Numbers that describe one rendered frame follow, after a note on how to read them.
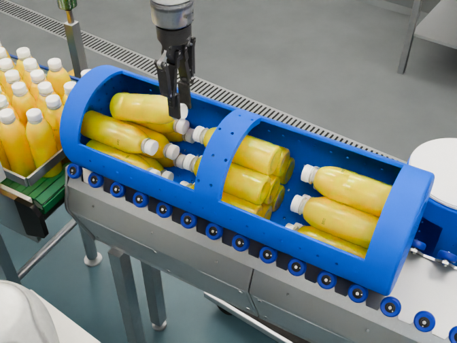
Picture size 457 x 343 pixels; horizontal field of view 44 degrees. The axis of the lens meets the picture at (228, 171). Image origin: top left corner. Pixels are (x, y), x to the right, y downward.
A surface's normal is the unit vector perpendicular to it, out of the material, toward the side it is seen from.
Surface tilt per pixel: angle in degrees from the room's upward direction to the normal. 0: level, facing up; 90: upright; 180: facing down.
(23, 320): 63
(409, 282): 0
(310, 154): 92
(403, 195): 15
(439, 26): 0
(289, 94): 0
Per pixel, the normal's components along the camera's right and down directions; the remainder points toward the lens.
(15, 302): 0.11, -0.67
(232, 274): -0.47, 0.31
